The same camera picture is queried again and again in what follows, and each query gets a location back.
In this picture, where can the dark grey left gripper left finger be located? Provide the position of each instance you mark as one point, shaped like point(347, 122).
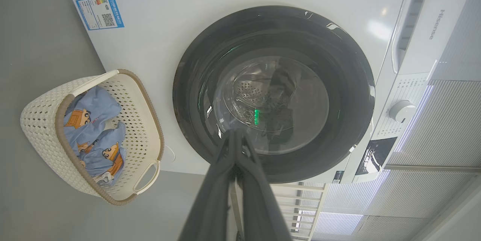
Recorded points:
point(210, 211)

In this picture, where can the round white filter cover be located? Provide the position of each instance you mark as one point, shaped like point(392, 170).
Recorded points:
point(169, 153)

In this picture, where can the blue cartoon print garment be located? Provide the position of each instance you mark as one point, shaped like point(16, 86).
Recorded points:
point(112, 154)
point(96, 105)

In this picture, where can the round black glass washer door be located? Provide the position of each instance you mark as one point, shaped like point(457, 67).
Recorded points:
point(338, 94)

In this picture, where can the white front-load washing machine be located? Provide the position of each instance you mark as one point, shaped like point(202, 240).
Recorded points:
point(158, 26)

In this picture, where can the steel washer drum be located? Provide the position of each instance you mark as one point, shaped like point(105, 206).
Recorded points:
point(259, 94)

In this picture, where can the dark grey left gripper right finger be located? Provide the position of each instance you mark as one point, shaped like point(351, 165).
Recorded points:
point(259, 211)

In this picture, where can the black washing machine display panel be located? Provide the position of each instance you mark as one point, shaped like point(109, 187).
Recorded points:
point(375, 156)

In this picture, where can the white washing machine dial knob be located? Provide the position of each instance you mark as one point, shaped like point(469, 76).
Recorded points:
point(402, 111)

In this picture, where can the cream perforated laundry basket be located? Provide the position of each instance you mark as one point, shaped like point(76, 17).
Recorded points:
point(41, 128)

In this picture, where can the white detergent drawer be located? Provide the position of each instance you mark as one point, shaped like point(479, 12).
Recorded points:
point(424, 26)

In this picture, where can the blue energy label sticker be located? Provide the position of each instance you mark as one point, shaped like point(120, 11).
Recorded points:
point(99, 12)

